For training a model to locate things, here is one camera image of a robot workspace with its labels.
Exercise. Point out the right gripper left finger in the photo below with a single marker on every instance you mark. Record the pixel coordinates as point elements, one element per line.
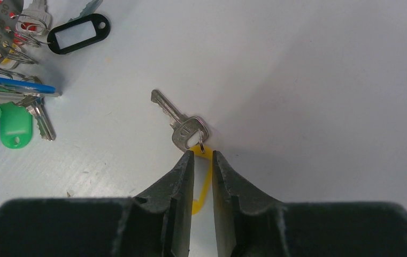
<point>156,222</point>

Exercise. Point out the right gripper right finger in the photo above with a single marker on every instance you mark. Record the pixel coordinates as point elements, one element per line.
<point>249,222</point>

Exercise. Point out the yellow tagged key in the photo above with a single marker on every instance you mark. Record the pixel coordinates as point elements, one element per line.
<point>189,132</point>

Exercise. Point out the bunch of coloured tagged keys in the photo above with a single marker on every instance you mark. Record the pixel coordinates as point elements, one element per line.
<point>20,115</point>

